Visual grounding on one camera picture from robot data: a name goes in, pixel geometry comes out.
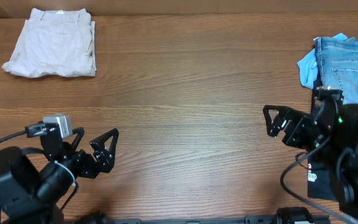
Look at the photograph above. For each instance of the beige shorts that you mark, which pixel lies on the beige shorts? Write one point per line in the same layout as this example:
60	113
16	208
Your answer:
55	43

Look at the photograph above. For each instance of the dark navy garment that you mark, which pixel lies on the dark navy garment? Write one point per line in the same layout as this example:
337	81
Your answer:
319	184

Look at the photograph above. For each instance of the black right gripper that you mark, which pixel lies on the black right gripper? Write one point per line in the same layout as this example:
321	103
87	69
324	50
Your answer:
300	120

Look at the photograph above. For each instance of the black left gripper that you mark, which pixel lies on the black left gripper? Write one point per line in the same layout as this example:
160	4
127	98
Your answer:
104	160

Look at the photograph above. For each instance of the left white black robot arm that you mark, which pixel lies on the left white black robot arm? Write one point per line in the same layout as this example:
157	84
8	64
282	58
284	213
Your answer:
33	180

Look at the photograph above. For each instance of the light blue shirt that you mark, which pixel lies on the light blue shirt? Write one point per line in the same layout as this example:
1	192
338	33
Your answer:
308	68

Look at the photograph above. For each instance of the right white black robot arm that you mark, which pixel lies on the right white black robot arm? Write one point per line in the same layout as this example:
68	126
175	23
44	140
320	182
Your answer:
339	154

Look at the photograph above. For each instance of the blue denim jeans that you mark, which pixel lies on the blue denim jeans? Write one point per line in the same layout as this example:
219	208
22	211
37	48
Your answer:
337	62

